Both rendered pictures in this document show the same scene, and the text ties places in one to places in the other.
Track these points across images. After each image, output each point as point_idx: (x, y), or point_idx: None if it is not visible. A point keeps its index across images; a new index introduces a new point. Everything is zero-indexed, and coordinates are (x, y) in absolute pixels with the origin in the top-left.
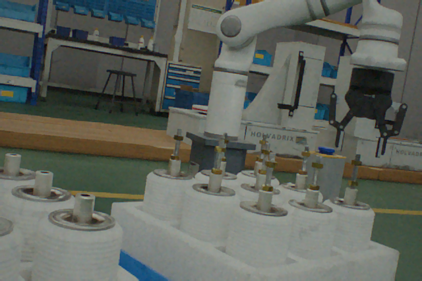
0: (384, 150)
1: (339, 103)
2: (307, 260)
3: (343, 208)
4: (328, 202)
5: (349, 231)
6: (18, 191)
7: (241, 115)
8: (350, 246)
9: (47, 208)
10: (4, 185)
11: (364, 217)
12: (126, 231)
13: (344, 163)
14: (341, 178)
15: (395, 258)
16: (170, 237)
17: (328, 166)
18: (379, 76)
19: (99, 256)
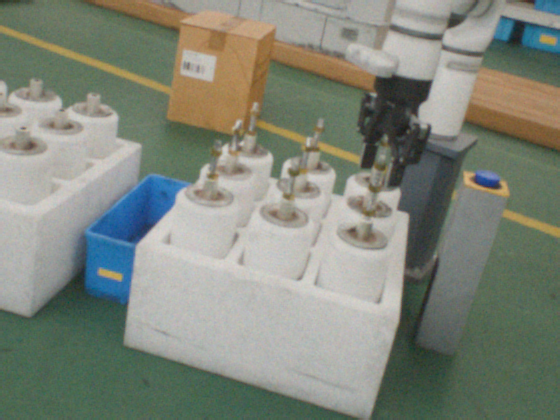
0: (392, 180)
1: (371, 108)
2: (234, 263)
3: (334, 234)
4: None
5: (330, 264)
6: (48, 120)
7: (457, 109)
8: (328, 281)
9: (41, 135)
10: (70, 116)
11: (345, 253)
12: None
13: (503, 204)
14: (495, 223)
15: (386, 324)
16: None
17: (462, 198)
18: (384, 80)
19: (4, 171)
